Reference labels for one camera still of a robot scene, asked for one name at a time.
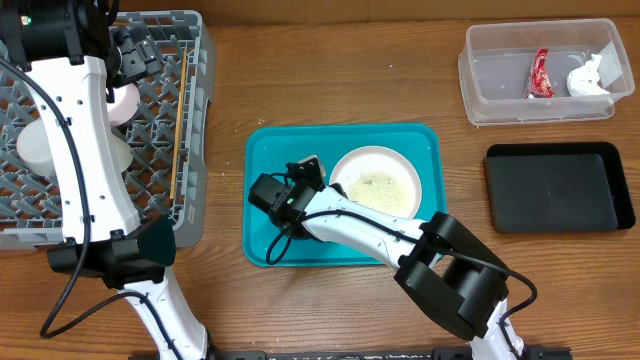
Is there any grey plastic dish rack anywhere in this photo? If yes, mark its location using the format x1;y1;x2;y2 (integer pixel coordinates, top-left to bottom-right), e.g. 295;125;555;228
1;10;216;250

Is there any grey metal bowl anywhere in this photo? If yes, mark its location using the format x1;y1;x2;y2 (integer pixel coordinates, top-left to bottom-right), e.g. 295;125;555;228
16;119;55;177

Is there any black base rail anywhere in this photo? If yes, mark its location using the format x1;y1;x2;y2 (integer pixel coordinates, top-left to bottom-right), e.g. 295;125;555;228
128;345;574;360

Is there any white cup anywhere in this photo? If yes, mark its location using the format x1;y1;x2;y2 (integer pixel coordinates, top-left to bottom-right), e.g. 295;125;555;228
111;134;133;173

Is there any large white plate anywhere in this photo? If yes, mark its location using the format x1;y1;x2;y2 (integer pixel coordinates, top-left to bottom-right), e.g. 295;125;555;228
329;146;422;218

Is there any teal serving tray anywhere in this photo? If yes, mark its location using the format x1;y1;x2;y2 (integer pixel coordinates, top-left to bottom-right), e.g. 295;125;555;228
242;123;448;267

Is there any pile of rice scraps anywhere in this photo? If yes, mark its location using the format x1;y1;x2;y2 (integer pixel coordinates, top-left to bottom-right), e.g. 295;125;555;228
347;172;415;218

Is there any white napkin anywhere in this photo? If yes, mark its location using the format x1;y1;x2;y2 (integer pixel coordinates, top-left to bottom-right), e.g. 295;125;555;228
567;54;609;97

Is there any black plastic tray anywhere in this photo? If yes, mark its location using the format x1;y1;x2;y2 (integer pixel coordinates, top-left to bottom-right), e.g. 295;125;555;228
484;142;636;234

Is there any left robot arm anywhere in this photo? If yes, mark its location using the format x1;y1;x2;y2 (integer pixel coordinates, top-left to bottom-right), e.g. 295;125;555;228
1;1;215;359

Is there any clear plastic waste bin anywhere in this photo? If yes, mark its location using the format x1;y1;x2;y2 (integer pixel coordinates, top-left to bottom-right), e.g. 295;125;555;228
458;18;635;126

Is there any small white bowl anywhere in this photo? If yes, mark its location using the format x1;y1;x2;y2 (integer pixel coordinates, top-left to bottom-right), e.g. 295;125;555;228
107;83;140;126

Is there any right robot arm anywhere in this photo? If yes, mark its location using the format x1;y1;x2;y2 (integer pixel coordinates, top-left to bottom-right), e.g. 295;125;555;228
248;155;528;359

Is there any red sauce packet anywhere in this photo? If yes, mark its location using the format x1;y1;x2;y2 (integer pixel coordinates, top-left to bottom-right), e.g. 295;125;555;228
524;48;554;99

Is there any wooden chopstick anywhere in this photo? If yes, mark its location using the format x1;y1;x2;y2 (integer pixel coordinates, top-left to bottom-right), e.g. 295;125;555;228
169;47;188;200

